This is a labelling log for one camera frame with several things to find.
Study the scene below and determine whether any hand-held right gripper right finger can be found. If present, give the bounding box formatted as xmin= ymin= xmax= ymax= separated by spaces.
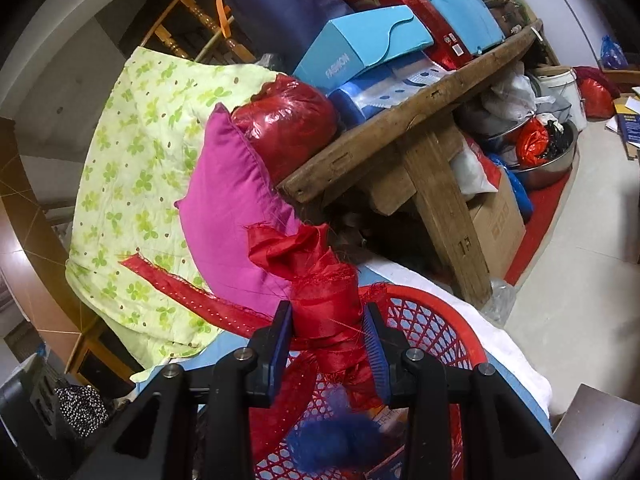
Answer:
xmin=363 ymin=302 xmax=581 ymax=480

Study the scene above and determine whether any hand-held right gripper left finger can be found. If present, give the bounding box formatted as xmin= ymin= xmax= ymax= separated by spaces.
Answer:
xmin=70 ymin=300 xmax=293 ymax=480

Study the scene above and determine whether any red plastic basket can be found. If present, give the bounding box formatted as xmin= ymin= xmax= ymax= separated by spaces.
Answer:
xmin=250 ymin=284 xmax=488 ymax=480

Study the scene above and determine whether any red satin cloth strip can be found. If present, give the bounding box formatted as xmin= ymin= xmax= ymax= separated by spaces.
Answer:
xmin=119 ymin=221 xmax=386 ymax=411

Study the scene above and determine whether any blue fuzzy cloth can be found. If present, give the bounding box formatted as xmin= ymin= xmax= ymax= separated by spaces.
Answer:
xmin=287 ymin=414 xmax=383 ymax=473

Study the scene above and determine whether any white quilt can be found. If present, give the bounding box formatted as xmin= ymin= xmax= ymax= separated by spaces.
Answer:
xmin=390 ymin=260 xmax=551 ymax=411

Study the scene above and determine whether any clear plastic bag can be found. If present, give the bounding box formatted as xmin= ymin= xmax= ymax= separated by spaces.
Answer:
xmin=482 ymin=280 xmax=518 ymax=326

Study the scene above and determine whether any pink pillow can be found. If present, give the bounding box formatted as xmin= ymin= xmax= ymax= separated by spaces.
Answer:
xmin=175 ymin=102 xmax=306 ymax=318

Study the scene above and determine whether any brown cardboard box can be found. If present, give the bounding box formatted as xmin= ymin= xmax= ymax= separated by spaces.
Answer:
xmin=467 ymin=170 xmax=527 ymax=281

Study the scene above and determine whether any red floor mat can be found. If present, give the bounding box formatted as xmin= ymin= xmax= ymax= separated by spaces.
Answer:
xmin=505 ymin=170 xmax=573 ymax=286

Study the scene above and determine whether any white sack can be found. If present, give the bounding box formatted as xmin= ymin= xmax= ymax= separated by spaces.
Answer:
xmin=452 ymin=135 xmax=501 ymax=197

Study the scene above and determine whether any black dotted cloth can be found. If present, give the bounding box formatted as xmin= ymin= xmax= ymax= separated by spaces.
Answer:
xmin=52 ymin=384 xmax=110 ymax=438

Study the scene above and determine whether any blue plastic bag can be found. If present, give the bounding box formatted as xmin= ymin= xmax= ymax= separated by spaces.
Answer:
xmin=599 ymin=35 xmax=628 ymax=71
xmin=487 ymin=152 xmax=528 ymax=223

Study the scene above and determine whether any shiny red plastic bag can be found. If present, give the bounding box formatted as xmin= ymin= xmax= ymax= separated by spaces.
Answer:
xmin=231 ymin=74 xmax=340 ymax=186

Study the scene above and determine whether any wooden table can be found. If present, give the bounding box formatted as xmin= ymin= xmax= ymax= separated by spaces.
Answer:
xmin=277 ymin=19 xmax=545 ymax=311

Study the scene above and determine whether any green clover print blanket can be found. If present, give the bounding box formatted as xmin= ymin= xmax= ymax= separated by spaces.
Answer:
xmin=65 ymin=46 xmax=281 ymax=368

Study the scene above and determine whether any metal basin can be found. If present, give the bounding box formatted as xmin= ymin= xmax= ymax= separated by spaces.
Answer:
xmin=480 ymin=120 xmax=580 ymax=191

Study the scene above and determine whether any orange plastic bag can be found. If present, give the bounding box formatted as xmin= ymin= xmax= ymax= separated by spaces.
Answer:
xmin=515 ymin=117 xmax=551 ymax=167

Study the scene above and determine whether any blue and white packet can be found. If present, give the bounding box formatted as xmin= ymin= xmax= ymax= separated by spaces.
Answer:
xmin=327 ymin=52 xmax=458 ymax=128

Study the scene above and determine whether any white plastic bag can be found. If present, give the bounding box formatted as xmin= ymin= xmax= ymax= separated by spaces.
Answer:
xmin=482 ymin=62 xmax=538 ymax=121

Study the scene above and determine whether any light blue cardboard box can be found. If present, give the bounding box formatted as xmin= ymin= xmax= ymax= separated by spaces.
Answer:
xmin=292 ymin=5 xmax=435 ymax=95

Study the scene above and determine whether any white plastic bucket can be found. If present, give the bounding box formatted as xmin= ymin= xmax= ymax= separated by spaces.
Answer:
xmin=532 ymin=67 xmax=588 ymax=133

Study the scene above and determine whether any navy blue bag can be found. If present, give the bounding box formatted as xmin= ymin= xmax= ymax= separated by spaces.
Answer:
xmin=227 ymin=0 xmax=356 ymax=68

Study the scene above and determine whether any cardboard box of booklets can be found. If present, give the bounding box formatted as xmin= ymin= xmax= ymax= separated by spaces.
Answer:
xmin=605 ymin=87 xmax=640 ymax=161

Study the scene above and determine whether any wooden chair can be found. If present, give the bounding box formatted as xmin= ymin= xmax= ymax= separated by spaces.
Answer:
xmin=140 ymin=0 xmax=261 ymax=66

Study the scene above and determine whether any red gift box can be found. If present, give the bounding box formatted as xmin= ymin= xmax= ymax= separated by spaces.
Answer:
xmin=367 ymin=0 xmax=476 ymax=72

